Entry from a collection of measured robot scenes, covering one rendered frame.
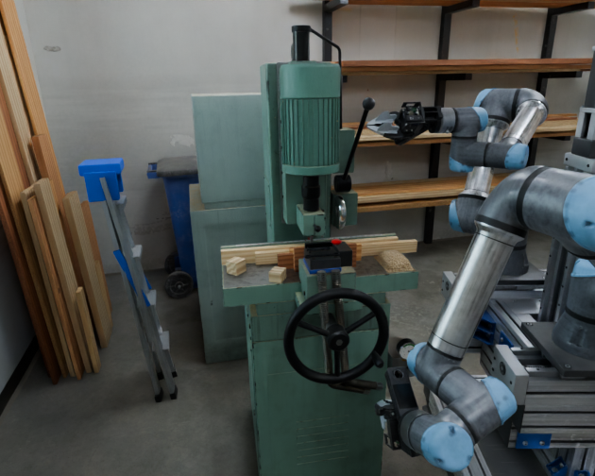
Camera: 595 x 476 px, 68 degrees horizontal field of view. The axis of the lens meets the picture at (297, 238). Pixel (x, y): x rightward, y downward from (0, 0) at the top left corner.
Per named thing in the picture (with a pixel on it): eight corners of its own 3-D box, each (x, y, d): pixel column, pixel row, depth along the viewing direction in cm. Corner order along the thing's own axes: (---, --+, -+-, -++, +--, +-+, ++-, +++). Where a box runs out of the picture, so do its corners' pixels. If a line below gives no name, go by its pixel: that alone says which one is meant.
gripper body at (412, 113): (400, 101, 128) (440, 100, 130) (391, 117, 136) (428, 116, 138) (406, 124, 126) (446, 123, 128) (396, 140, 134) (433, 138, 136)
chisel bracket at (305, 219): (303, 241, 139) (303, 215, 137) (296, 228, 152) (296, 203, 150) (326, 239, 140) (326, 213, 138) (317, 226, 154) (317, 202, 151)
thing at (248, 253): (222, 265, 144) (220, 251, 142) (221, 263, 146) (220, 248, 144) (398, 251, 153) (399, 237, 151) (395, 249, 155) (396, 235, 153)
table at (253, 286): (223, 324, 121) (221, 304, 119) (222, 278, 149) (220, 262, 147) (432, 302, 130) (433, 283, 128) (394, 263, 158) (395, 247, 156)
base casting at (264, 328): (250, 343, 135) (248, 316, 132) (241, 269, 188) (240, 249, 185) (391, 328, 142) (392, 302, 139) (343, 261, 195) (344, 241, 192)
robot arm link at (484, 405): (471, 356, 87) (427, 387, 84) (518, 390, 77) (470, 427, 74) (478, 382, 90) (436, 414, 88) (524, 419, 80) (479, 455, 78)
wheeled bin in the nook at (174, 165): (163, 303, 313) (145, 167, 281) (162, 274, 362) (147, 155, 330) (252, 291, 329) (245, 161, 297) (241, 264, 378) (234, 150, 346)
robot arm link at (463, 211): (484, 234, 152) (521, 81, 153) (442, 227, 160) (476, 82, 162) (491, 240, 162) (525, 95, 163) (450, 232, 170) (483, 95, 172)
